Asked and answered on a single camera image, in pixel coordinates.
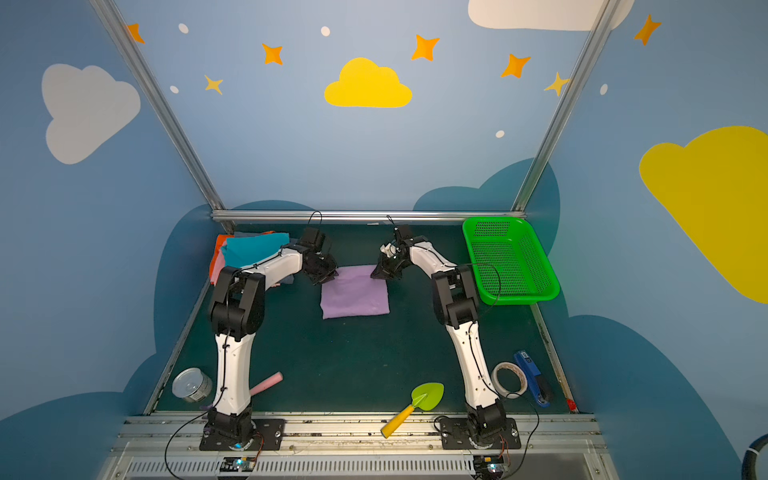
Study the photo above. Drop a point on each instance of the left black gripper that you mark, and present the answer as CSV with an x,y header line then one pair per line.
x,y
323,267

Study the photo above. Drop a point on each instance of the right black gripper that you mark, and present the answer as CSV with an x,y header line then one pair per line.
x,y
389,266

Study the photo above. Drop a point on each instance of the purple t shirt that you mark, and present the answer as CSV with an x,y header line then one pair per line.
x,y
354,293

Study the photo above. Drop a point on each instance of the green plastic perforated basket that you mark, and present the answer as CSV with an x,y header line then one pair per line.
x,y
509,263

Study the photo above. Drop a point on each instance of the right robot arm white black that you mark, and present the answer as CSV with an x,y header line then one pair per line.
x,y
456,306

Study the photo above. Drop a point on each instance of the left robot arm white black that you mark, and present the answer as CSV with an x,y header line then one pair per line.
x,y
236,313

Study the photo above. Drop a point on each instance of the teal folded t shirt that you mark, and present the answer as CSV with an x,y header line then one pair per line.
x,y
244,251

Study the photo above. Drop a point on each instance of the pink folded t shirt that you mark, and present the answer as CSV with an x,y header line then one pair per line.
x,y
218,264

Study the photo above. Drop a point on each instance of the orange folded t shirt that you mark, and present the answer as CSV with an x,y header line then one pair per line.
x,y
222,239

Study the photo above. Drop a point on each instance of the green yellow toy shovel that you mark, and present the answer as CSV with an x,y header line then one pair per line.
x,y
424,397

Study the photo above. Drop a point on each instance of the blue stapler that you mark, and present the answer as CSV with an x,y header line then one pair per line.
x,y
538,385

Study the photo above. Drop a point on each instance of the white tape roll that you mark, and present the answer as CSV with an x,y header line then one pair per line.
x,y
519,373

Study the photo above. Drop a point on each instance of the left circuit board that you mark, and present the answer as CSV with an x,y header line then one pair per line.
x,y
237,465

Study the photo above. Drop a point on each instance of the circuit board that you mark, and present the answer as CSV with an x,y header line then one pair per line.
x,y
237,465
488,468

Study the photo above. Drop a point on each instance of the right circuit board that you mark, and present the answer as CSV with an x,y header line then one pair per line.
x,y
488,468

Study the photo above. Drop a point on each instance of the aluminium frame back bar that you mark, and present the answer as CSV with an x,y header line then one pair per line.
x,y
348,217

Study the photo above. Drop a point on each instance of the aluminium frame right post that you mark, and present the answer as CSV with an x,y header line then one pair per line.
x,y
584,65

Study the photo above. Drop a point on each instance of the aluminium frame post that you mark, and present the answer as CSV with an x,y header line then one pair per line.
x,y
113,22
584,65

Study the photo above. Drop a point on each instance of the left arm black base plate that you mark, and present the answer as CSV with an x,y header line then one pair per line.
x,y
266,435

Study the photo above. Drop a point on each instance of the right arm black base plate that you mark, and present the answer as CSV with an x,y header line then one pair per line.
x,y
455,435

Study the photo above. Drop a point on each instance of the aluminium frame left post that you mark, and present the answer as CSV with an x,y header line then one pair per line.
x,y
113,22

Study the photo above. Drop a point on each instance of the aluminium front rail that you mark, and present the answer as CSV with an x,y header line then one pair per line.
x,y
350,446

